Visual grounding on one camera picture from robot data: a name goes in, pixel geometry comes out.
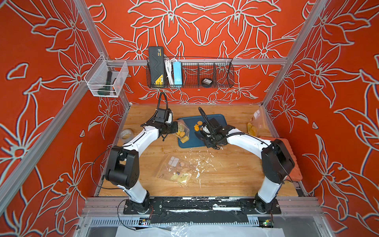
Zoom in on clear zip bag white labels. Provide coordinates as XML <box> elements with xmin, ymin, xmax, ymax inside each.
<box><xmin>156</xmin><ymin>155</ymin><xmax>195</xmax><ymax>188</ymax></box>

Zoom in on black mounting base rail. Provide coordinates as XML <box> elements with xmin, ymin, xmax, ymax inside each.
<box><xmin>123</xmin><ymin>197</ymin><xmax>282</xmax><ymax>216</ymax></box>

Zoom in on clear acrylic wall bin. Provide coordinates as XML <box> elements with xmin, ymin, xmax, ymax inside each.
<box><xmin>84</xmin><ymin>55</ymin><xmax>129</xmax><ymax>98</ymax></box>

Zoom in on dark green tool handle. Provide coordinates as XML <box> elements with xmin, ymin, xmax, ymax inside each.
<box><xmin>98</xmin><ymin>71</ymin><xmax>112</xmax><ymax>96</ymax></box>

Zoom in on clear bag yellow dog print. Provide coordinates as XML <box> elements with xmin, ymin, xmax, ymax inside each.
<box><xmin>247</xmin><ymin>109</ymin><xmax>265</xmax><ymax>137</ymax></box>

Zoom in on light blue box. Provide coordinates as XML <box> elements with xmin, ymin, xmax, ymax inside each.
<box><xmin>173</xmin><ymin>61</ymin><xmax>183</xmax><ymax>87</ymax></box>

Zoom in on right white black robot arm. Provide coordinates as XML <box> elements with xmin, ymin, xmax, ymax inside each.
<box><xmin>195</xmin><ymin>107</ymin><xmax>295</xmax><ymax>214</ymax></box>

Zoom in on black wire wall basket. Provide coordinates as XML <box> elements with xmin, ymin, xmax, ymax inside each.
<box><xmin>146</xmin><ymin>57</ymin><xmax>235</xmax><ymax>89</ymax></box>

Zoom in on orange plastic tool case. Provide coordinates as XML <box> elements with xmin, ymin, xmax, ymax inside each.
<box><xmin>262</xmin><ymin>137</ymin><xmax>302</xmax><ymax>182</ymax></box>

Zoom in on teal plastic tray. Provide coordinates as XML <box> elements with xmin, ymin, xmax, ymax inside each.
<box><xmin>178</xmin><ymin>114</ymin><xmax>227</xmax><ymax>149</ymax></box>

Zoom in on black box yellow label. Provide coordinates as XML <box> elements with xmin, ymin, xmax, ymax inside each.
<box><xmin>149</xmin><ymin>46</ymin><xmax>165</xmax><ymax>88</ymax></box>

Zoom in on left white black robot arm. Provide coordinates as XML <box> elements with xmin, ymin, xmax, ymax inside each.
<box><xmin>105</xmin><ymin>92</ymin><xmax>178</xmax><ymax>213</ymax></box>

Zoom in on white coiled cable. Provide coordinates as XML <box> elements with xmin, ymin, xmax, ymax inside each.
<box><xmin>164</xmin><ymin>58</ymin><xmax>175</xmax><ymax>87</ymax></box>

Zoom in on yellow square cookie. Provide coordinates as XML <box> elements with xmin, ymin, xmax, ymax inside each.
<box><xmin>180</xmin><ymin>136</ymin><xmax>189</xmax><ymax>143</ymax></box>

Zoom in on clear tape roll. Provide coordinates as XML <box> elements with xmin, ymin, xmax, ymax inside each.
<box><xmin>119</xmin><ymin>129</ymin><xmax>134</xmax><ymax>142</ymax></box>

